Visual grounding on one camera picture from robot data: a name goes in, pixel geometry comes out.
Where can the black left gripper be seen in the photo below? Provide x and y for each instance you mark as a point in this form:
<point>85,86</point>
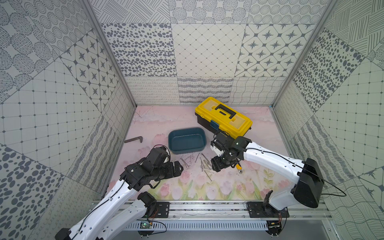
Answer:
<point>167,169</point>

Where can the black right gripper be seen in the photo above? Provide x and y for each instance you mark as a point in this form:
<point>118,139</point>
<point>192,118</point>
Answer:
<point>216,164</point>

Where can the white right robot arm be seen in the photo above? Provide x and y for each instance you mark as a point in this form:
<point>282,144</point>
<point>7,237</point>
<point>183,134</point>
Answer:
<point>306,181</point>

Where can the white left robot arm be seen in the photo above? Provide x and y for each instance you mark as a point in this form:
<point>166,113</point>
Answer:
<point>125,203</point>

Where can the teal plastic storage box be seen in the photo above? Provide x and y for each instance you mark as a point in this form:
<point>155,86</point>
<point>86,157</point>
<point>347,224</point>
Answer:
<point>189,140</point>

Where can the yellow black utility knife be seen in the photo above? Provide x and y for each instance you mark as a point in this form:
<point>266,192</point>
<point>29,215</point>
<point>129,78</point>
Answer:
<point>239,168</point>

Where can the steel nail pile centre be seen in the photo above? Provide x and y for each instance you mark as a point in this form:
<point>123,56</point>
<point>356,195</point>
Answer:
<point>205,166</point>

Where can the dark metal L-shaped wrench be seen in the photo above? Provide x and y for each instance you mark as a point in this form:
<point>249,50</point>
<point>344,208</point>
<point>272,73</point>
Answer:
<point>139,138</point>

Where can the yellow black toolbox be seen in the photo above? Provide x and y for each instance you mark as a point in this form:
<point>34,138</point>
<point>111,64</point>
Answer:
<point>216,116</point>

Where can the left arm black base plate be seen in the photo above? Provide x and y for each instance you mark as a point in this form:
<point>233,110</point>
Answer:
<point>158,210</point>

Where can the aluminium mounting rail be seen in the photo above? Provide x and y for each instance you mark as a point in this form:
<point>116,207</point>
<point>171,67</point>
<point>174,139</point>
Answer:
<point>235,210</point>

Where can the white slotted cable duct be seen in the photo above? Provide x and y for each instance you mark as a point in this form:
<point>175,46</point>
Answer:
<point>199,226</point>

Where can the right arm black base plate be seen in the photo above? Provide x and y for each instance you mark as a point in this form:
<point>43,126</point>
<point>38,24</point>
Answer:
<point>260,210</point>

